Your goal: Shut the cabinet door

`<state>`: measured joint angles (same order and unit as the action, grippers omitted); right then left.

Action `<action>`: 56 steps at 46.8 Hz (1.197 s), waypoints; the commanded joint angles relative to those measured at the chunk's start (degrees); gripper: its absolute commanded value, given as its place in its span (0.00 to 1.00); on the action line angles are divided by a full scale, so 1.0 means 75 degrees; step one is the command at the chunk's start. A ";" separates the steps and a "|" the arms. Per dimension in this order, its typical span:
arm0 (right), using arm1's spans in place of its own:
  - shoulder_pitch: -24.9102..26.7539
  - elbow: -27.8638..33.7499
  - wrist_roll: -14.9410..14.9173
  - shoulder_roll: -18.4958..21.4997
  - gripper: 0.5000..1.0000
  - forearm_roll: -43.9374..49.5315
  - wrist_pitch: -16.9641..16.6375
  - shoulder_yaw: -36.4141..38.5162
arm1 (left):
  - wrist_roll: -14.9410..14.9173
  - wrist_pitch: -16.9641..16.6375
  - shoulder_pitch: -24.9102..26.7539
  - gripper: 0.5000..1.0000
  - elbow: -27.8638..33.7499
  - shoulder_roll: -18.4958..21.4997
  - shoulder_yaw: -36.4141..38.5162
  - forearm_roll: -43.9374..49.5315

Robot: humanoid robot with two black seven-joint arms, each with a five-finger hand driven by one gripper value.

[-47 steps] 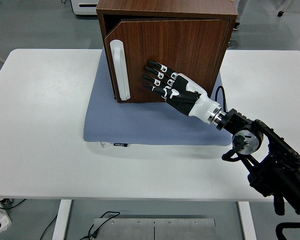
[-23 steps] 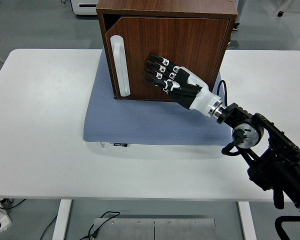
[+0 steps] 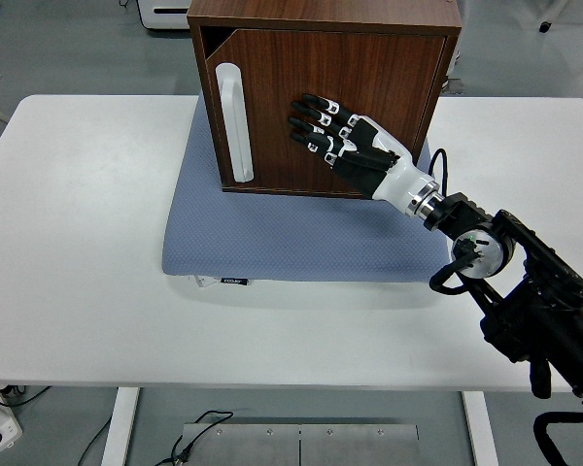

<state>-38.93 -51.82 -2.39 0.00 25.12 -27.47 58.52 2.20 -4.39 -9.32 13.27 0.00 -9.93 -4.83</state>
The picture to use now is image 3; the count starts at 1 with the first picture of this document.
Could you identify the black caster wheel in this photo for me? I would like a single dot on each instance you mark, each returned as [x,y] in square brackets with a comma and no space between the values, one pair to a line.
[544,27]

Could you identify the black mat label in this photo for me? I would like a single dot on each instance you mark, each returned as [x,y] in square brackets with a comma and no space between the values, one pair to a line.
[235,281]

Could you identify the grey table bracket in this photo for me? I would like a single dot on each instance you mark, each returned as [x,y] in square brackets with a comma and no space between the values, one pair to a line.
[456,86]

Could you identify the brown wooden cabinet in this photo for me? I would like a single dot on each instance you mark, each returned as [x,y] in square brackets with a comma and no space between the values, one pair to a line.
[320,12]

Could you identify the white table leg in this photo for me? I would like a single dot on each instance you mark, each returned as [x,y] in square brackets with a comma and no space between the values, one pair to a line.
[481,437]
[121,427]

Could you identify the blue grey textured mat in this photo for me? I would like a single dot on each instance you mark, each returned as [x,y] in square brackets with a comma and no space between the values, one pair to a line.
[272,233]

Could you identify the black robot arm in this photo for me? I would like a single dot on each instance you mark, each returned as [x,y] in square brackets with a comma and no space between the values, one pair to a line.
[539,301]

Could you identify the grey metal plate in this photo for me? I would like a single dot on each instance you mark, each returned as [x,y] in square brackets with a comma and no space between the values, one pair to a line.
[359,446]
[243,446]

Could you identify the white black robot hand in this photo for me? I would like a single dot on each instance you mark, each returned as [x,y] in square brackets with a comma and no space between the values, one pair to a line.
[398,179]

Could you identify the brown wooden cabinet door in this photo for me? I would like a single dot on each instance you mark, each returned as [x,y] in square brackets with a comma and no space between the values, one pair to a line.
[369,68]

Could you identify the white mat tag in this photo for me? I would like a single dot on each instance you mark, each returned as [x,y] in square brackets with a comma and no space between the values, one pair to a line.
[201,282]

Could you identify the white box appliance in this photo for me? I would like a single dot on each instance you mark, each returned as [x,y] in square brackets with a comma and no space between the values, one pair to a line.
[167,19]

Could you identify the white power strip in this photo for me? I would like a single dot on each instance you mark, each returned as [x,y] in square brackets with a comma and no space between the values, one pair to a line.
[0,429]

